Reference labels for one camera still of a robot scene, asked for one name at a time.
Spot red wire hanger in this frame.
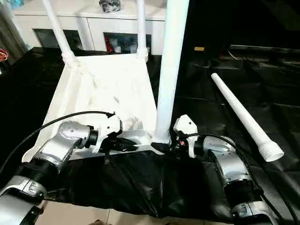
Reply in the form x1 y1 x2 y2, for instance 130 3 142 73
0 47 9 62

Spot grey crumpled bundle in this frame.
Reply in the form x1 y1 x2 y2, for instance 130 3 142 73
99 0 122 14

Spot white plastic table leg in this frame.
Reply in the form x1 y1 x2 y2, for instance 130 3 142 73
42 0 81 68
135 0 150 61
152 0 191 144
210 72 285 163

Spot black plastic mat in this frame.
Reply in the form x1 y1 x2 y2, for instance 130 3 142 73
0 46 300 221

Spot white plastic table top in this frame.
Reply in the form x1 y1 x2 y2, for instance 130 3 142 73
21 50 165 163

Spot white cabinet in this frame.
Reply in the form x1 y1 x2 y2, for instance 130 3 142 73
12 0 168 55

